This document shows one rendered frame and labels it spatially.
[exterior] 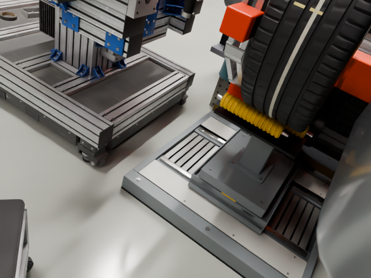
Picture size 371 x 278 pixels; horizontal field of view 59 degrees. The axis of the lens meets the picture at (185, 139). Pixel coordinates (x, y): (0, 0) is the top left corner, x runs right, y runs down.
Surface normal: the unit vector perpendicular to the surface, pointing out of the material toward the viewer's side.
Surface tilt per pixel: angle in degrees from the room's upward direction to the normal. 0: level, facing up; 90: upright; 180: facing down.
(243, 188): 0
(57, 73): 0
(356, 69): 90
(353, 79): 90
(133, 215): 0
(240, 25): 90
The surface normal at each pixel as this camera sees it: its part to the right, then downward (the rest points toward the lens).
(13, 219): 0.25, -0.75
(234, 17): -0.53, 0.41
